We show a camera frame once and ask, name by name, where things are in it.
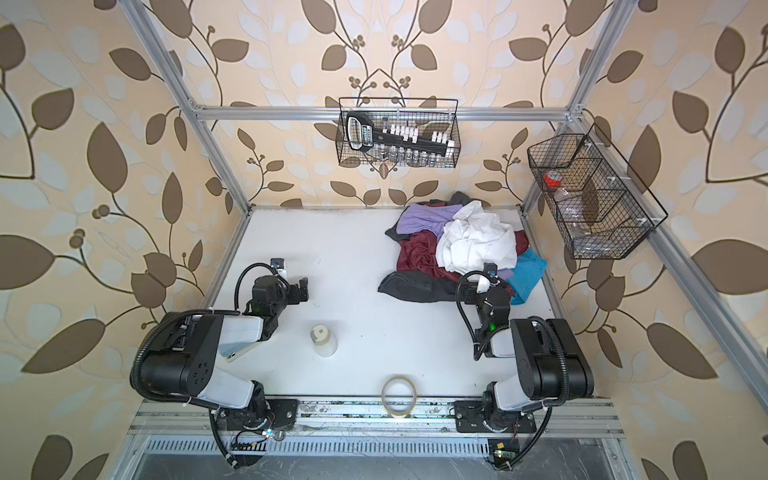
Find aluminium frame rail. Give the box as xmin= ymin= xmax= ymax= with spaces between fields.
xmin=194 ymin=106 xmax=571 ymax=123

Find white cloth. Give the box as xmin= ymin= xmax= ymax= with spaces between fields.
xmin=436 ymin=200 xmax=518 ymax=274

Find wire basket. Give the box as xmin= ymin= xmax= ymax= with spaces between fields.
xmin=527 ymin=124 xmax=668 ymax=260
xmin=335 ymin=96 xmax=461 ymax=169

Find purple cloth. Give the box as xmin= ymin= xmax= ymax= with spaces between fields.
xmin=395 ymin=204 xmax=463 ymax=238

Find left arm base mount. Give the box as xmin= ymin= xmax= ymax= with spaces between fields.
xmin=216 ymin=397 xmax=299 ymax=431

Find small white bottle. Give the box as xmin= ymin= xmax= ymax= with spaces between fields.
xmin=310 ymin=324 xmax=338 ymax=358

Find right wire basket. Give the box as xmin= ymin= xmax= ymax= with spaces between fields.
xmin=527 ymin=124 xmax=668 ymax=260

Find clear plastic bottle red cap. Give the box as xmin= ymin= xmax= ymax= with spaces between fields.
xmin=544 ymin=170 xmax=591 ymax=237

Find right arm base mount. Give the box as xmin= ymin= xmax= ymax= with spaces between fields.
xmin=450 ymin=400 xmax=537 ymax=434

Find dark grey jeans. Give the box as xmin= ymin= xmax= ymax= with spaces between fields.
xmin=377 ymin=271 xmax=477 ymax=304

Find maroon shirt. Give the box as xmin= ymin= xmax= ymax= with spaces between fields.
xmin=397 ymin=231 xmax=529 ymax=282

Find yellow tape roll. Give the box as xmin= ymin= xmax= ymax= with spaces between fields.
xmin=380 ymin=376 xmax=418 ymax=418

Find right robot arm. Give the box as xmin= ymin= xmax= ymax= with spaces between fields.
xmin=469 ymin=282 xmax=594 ymax=418

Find back wire basket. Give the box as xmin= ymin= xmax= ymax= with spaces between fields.
xmin=335 ymin=96 xmax=461 ymax=169

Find teal cloth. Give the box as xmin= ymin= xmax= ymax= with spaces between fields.
xmin=506 ymin=248 xmax=547 ymax=305

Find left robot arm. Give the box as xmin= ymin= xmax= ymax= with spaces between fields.
xmin=130 ymin=275 xmax=309 ymax=418

